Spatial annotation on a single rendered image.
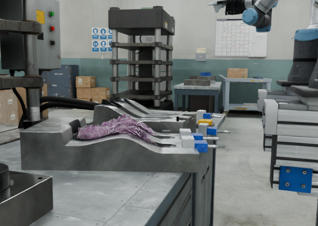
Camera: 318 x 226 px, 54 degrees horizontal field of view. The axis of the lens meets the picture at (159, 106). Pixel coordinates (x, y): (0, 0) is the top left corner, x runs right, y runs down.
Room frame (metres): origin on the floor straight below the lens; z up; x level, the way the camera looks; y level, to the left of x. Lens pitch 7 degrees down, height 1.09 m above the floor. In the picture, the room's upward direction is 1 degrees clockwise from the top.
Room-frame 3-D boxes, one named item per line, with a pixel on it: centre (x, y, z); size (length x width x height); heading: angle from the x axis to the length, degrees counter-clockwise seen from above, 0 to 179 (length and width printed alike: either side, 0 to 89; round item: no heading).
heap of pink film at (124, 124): (0.98, 0.13, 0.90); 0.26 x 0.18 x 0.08; 89
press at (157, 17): (5.91, 0.26, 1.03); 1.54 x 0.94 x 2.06; 168
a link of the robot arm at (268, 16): (1.63, -0.52, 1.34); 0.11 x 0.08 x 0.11; 139
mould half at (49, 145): (0.97, 0.13, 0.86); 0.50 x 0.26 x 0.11; 89
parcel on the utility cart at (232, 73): (6.98, -1.74, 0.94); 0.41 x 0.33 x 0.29; 85
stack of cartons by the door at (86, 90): (7.87, 1.67, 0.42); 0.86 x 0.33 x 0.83; 78
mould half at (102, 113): (1.34, 0.11, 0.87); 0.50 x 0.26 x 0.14; 72
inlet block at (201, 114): (1.69, -0.28, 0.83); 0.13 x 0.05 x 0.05; 62
